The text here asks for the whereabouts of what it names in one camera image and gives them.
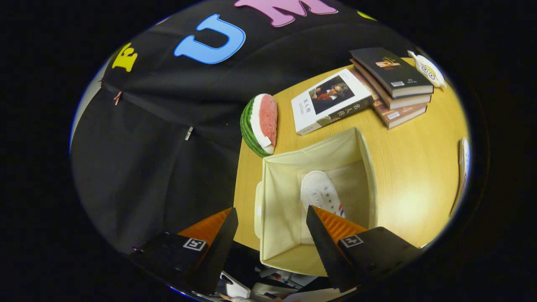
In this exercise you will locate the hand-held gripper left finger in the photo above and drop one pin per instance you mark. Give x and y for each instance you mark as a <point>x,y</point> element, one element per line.
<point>218,251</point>

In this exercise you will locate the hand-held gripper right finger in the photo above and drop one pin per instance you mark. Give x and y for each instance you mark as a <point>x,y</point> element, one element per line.
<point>325,253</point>

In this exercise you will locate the cream fabric storage box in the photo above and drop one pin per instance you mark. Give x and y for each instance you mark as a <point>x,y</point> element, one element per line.
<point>285,218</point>

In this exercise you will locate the white canvas shoe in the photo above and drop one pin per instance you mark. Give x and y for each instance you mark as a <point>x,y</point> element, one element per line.
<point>319,191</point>
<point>464,167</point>

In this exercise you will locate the white plastic device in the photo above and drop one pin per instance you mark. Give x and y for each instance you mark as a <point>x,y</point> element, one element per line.
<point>235,287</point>

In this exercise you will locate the white plastic case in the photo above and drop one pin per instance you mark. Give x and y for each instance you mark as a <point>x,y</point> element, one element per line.
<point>270,289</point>

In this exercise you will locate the black backdrop cloth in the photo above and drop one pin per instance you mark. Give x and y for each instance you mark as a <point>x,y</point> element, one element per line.
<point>159,167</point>

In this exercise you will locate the silver clip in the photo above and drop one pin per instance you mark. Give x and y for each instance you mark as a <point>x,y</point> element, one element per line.
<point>189,133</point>

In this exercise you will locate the watermelon slice toy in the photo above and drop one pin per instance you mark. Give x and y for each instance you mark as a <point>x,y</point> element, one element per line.
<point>264,121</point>

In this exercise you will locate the white portrait cover book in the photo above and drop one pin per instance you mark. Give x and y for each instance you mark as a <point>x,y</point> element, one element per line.
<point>323,105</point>

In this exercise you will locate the maroon book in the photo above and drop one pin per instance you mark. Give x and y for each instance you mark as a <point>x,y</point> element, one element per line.
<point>398,117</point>

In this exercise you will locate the brown book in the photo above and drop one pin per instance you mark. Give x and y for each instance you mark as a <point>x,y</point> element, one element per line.
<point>405,102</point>

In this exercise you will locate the pink clip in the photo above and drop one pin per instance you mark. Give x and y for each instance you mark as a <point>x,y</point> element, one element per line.
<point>117,98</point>

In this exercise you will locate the white cartoon face toy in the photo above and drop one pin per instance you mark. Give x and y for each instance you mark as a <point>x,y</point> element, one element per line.
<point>428,70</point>

